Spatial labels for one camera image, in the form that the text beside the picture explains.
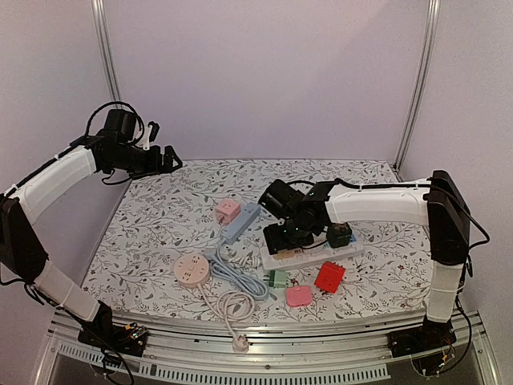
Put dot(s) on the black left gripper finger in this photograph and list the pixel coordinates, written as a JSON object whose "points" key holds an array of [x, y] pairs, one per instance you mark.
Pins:
{"points": [[171, 161], [153, 171]]}

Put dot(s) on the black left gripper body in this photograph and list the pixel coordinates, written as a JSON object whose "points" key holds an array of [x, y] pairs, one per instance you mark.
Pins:
{"points": [[129, 160]]}

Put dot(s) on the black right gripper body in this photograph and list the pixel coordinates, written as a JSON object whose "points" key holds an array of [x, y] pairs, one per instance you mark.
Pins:
{"points": [[278, 239]]}

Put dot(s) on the dark green cube socket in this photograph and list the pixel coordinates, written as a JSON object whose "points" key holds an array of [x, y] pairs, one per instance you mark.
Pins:
{"points": [[339, 235]]}

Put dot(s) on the white power strip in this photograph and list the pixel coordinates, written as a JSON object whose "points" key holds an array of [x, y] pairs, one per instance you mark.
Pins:
{"points": [[301, 258]]}

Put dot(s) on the green plug adapter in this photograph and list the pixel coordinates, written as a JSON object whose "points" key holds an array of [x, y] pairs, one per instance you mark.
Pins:
{"points": [[277, 279]]}

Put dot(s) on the light pink cube socket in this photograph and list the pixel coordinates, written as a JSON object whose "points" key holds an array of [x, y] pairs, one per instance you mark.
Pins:
{"points": [[226, 211]]}

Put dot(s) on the pink plug adapter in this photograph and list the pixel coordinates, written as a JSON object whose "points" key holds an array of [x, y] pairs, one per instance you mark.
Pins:
{"points": [[298, 296]]}

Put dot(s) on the red cube socket adapter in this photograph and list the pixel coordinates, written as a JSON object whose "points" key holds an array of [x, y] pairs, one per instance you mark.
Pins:
{"points": [[329, 277]]}

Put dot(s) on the round pink power socket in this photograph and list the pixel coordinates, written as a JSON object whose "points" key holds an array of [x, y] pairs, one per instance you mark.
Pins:
{"points": [[192, 270]]}

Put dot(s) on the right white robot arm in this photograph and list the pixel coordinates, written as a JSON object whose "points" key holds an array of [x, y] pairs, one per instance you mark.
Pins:
{"points": [[431, 211]]}

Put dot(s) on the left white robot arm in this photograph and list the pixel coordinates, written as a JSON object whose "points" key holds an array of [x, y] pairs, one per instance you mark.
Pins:
{"points": [[26, 255]]}

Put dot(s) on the light blue power strip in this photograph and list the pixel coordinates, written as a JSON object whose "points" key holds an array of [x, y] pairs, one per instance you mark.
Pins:
{"points": [[240, 223]]}

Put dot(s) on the floral patterned table mat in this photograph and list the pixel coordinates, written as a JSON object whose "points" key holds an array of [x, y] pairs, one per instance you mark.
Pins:
{"points": [[163, 218]]}

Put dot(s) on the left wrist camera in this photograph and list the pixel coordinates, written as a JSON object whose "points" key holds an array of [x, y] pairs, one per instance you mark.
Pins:
{"points": [[149, 135]]}

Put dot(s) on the aluminium front rail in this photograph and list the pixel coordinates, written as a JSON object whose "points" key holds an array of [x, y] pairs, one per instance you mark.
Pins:
{"points": [[355, 351]]}

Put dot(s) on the left aluminium corner post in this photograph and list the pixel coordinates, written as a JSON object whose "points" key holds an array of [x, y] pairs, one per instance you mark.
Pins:
{"points": [[106, 56]]}

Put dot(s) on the aluminium corner post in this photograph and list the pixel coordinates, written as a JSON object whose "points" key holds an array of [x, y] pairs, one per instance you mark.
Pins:
{"points": [[106, 56], [428, 43]]}

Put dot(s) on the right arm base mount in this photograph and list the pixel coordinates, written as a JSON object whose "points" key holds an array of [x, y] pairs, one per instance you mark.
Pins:
{"points": [[430, 345]]}

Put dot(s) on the right aluminium corner post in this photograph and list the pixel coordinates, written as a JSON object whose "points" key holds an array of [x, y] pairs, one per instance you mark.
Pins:
{"points": [[428, 43]]}

